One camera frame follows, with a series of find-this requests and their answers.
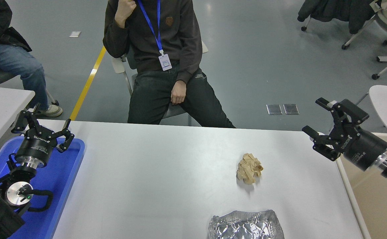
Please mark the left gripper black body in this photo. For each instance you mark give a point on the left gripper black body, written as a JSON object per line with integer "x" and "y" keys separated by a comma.
{"x": 36, "y": 145}

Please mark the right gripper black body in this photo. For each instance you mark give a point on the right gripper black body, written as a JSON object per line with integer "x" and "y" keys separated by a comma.
{"x": 362, "y": 149}

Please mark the silver foil tray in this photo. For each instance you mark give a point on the silver foil tray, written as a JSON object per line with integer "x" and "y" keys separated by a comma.
{"x": 246, "y": 227}

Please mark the person's left hand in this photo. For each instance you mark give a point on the person's left hand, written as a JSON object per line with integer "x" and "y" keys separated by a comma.
{"x": 179, "y": 93}

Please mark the person's right hand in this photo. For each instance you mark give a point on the person's right hand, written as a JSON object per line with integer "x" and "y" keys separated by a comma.
{"x": 125, "y": 10}

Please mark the white side table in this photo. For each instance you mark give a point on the white side table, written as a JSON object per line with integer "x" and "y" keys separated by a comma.
{"x": 0, "y": 106}

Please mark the blue plastic tray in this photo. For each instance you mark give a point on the blue plastic tray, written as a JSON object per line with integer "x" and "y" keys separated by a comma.
{"x": 60, "y": 186}

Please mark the large pale bin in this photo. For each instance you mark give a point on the large pale bin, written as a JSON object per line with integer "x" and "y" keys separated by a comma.
{"x": 372, "y": 199}

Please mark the metal floor plate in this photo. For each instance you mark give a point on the metal floor plate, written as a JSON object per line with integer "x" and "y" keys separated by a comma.
{"x": 274, "y": 109}
{"x": 291, "y": 109}

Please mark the person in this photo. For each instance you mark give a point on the person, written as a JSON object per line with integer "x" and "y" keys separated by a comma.
{"x": 180, "y": 36}
{"x": 10, "y": 59}

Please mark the crumpled tan paper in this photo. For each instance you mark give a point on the crumpled tan paper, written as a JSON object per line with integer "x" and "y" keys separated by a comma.
{"x": 249, "y": 169}

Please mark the white and grey chair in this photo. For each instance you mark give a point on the white and grey chair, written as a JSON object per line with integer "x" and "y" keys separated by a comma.
{"x": 117, "y": 64}

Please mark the white chair leg with caster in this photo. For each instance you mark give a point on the white chair leg with caster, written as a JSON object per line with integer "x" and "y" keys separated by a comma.
{"x": 307, "y": 24}

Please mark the white paper scrap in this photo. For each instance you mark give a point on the white paper scrap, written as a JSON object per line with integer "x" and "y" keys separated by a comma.
{"x": 75, "y": 34}

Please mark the dark jacket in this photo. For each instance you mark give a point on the dark jacket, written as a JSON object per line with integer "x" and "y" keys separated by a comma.
{"x": 336, "y": 10}

